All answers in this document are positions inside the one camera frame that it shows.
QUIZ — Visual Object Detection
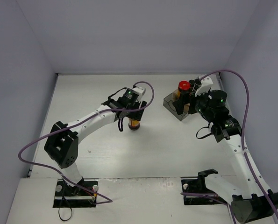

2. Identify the red lid chili sauce jar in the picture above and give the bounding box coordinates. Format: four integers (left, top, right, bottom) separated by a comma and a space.
128, 118, 140, 131

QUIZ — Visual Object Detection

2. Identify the black cap spice bottle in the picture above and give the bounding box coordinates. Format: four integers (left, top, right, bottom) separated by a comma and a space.
188, 79, 195, 91
194, 78, 201, 90

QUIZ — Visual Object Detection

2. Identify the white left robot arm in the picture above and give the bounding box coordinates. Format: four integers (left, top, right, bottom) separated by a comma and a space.
44, 86, 147, 196

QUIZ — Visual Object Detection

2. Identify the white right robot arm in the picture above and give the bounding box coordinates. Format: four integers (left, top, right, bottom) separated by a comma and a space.
173, 90, 278, 224

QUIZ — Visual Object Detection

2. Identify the amber transparent bin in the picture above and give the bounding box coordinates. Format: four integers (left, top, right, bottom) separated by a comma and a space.
172, 88, 194, 115

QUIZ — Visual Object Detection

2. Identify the grey transparent bin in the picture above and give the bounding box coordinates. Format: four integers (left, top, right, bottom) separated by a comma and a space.
163, 92, 189, 121

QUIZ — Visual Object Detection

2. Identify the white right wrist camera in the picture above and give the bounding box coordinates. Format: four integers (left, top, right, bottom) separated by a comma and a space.
195, 76, 213, 97

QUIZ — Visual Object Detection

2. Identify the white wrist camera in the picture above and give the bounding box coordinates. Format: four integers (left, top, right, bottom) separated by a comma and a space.
195, 76, 213, 97
132, 86, 146, 96

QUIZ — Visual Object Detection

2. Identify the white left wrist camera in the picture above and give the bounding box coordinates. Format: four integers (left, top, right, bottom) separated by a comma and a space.
132, 86, 146, 96

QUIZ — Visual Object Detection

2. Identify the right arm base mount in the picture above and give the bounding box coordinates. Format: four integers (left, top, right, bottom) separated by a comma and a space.
181, 169, 227, 206

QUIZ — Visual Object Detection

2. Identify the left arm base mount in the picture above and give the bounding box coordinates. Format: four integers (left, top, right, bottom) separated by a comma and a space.
53, 179, 97, 208

